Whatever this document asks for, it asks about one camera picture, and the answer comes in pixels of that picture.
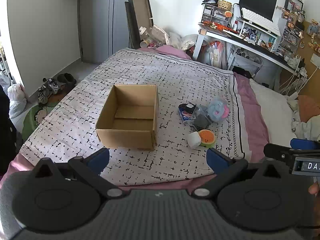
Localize desktop drawer organizer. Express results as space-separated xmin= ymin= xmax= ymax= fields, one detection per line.
xmin=201 ymin=4 xmax=232 ymax=26

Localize patterned white bed cover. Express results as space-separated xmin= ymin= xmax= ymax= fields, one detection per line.
xmin=20 ymin=49 xmax=251 ymax=186

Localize grey cloth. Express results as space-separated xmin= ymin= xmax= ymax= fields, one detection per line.
xmin=190 ymin=106 xmax=213 ymax=132

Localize flat cardboard box leaning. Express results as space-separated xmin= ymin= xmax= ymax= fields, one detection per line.
xmin=125 ymin=0 xmax=153 ymax=49

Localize white pillow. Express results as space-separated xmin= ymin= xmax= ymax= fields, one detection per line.
xmin=249 ymin=80 xmax=296 ymax=147

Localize white desk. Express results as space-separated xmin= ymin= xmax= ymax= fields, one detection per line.
xmin=193 ymin=23 xmax=301 ymax=79

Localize dark slippers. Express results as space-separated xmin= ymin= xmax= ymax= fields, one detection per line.
xmin=57 ymin=73 xmax=76 ymax=86

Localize white keyboard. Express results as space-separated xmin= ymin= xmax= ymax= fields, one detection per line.
xmin=241 ymin=8 xmax=280 ymax=36

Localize paper cup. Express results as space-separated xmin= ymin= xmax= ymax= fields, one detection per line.
xmin=140 ymin=40 xmax=152 ymax=48

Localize grey wardrobe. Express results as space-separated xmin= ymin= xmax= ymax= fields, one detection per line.
xmin=77 ymin=0 xmax=132 ymax=63

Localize grey pink plush ball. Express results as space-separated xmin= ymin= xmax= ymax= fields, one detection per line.
xmin=207 ymin=97 xmax=229 ymax=122

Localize open cardboard box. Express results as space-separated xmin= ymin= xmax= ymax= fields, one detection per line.
xmin=95 ymin=84 xmax=158 ymax=151

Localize burger plush toy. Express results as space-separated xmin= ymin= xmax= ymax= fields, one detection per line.
xmin=198 ymin=129 xmax=216 ymax=148

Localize green cartoon floor mat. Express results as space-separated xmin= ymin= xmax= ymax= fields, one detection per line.
xmin=22 ymin=100 xmax=60 ymax=142

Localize person's right hand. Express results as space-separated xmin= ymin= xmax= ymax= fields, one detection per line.
xmin=309 ymin=182 xmax=319 ymax=195

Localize grey sneaker pair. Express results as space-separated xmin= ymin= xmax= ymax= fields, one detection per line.
xmin=37 ymin=78 xmax=61 ymax=105

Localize white plastic bag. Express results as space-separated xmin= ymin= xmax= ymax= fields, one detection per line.
xmin=7 ymin=83 xmax=27 ymax=119

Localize blue tissue pack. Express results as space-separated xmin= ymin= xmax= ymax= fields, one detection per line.
xmin=178 ymin=103 xmax=196 ymax=125

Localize black computer monitor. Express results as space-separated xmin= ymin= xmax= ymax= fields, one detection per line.
xmin=239 ymin=0 xmax=277 ymax=21

